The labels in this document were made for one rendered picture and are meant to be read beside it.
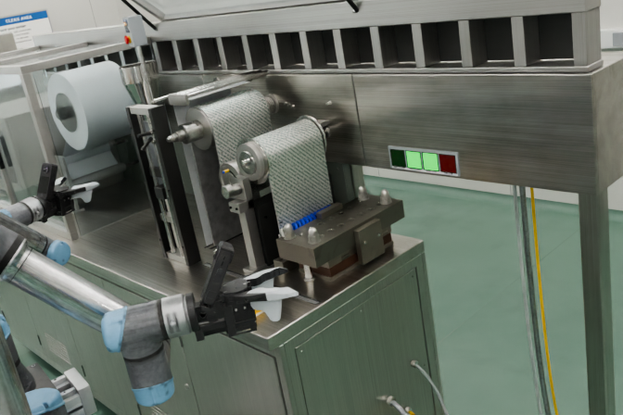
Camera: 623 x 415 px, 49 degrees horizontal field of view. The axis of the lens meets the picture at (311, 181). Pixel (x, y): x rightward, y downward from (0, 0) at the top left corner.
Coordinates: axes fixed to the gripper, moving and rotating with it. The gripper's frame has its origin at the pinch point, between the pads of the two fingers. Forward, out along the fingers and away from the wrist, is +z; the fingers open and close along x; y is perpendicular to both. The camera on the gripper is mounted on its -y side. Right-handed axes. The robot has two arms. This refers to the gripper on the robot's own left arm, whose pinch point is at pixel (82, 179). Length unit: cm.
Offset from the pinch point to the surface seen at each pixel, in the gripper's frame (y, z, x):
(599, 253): 12, 32, 156
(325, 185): 4, 31, 74
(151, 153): -7.1, 12.5, 19.6
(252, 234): 14, 9, 59
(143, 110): -22.6, 9.2, 21.7
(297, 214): 9, 18, 70
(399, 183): 123, 318, -7
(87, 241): 38, 21, -26
